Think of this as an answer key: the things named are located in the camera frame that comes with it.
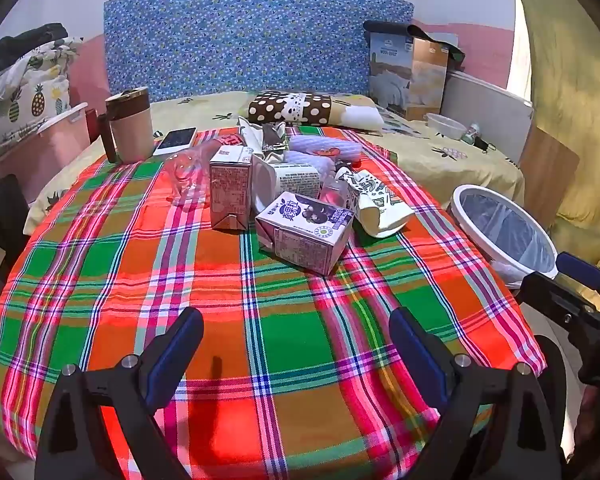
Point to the purple milk carton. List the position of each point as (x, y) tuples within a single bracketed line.
[(305, 240)]

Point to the yellow curtain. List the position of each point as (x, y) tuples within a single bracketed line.
[(570, 85)]

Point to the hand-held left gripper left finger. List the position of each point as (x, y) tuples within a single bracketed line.
[(172, 355)]

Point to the dark bag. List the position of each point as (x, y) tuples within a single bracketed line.
[(390, 26)]

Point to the cream wrapper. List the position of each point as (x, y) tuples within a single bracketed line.
[(250, 135)]

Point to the brown polka dot pillow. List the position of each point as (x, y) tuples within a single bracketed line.
[(270, 107)]

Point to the blue floral headboard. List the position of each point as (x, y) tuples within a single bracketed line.
[(255, 35)]

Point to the pink storage box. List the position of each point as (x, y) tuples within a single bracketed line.
[(45, 155)]

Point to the small black clip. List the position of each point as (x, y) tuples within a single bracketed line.
[(485, 146)]

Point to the yellow pineapple print bed sheet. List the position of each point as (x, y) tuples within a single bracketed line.
[(205, 110)]

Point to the circle print cloth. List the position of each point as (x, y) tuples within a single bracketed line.
[(405, 125)]

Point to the wooden board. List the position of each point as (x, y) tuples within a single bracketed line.
[(547, 175)]

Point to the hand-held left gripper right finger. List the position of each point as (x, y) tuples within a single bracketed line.
[(420, 355)]

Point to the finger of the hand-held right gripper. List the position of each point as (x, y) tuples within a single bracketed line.
[(550, 292), (580, 266)]

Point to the brown sachet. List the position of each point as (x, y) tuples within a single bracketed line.
[(347, 166), (274, 137)]

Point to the red green plaid cloth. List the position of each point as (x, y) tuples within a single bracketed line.
[(280, 340)]

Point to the black bag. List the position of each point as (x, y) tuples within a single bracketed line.
[(5, 205), (25, 45)]

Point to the white yogurt cup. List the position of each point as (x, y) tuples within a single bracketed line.
[(292, 177)]

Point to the white phone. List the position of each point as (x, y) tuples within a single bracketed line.
[(175, 141)]

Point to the pink milk carton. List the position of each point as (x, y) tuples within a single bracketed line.
[(230, 190)]

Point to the white foam net sleeve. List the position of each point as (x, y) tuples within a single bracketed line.
[(305, 162), (310, 144)]

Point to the small green capped bottle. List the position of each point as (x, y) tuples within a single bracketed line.
[(471, 134)]

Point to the white round waste bin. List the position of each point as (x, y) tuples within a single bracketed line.
[(460, 200)]

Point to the pineapple print cloth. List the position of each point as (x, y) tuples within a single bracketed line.
[(30, 95)]

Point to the white cabinet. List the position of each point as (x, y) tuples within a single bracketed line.
[(485, 110)]

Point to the red wrapper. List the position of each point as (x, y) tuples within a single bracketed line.
[(228, 140)]

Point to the printed cardboard bedding box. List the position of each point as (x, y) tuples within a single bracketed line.
[(410, 80)]

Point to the clear plastic bowl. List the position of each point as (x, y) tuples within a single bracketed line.
[(445, 127)]

